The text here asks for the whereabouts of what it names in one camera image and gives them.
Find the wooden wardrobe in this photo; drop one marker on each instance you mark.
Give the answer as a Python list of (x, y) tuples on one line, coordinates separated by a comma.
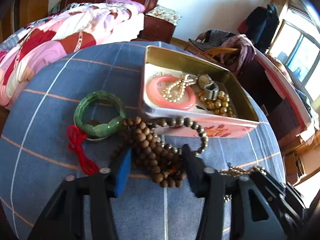
[(20, 13)]

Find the bed with patchwork quilt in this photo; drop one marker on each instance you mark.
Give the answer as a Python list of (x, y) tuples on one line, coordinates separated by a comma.
[(77, 27)]

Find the dark coats on rack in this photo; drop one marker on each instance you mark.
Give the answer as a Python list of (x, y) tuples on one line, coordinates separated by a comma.
[(260, 26)]

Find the silver wristwatch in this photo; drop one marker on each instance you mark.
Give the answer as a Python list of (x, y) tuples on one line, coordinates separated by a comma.
[(209, 87)]

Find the dark wooden nightstand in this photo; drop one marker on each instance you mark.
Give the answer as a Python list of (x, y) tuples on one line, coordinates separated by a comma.
[(156, 29)]

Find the wicker chair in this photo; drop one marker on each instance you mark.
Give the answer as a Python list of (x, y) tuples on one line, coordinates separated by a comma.
[(220, 55)]

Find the grey garment on chair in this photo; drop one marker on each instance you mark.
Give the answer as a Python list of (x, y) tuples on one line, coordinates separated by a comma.
[(211, 39)]

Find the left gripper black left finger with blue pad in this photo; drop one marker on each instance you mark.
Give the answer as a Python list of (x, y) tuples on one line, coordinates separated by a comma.
[(63, 217)]

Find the floral cloth on nightstand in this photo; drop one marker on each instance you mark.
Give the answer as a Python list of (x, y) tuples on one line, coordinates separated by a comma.
[(165, 14)]

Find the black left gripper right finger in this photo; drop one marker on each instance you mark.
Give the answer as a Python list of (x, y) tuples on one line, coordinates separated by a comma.
[(247, 202)]

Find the gold pink tin box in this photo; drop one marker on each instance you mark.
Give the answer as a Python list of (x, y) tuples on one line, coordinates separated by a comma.
[(169, 90)]

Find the mauve garment on chair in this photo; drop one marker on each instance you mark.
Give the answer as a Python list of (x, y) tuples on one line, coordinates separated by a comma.
[(247, 51)]

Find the window with frame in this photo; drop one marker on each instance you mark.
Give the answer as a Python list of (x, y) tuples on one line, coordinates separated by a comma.
[(296, 46)]

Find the dark wooden desk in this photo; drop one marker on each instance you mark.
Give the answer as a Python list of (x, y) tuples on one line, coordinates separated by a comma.
[(269, 84)]

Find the purple pillow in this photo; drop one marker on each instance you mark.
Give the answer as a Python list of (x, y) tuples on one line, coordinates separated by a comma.
[(140, 7)]

